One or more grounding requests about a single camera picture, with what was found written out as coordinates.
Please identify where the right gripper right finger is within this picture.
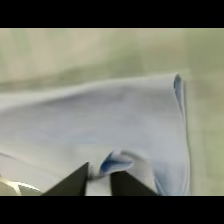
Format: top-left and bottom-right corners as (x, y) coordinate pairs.
(109, 170), (158, 197)

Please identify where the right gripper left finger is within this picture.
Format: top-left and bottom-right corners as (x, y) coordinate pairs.
(41, 161), (91, 197)

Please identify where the light blue shirt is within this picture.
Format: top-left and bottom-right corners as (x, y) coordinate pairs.
(0, 72), (192, 197)

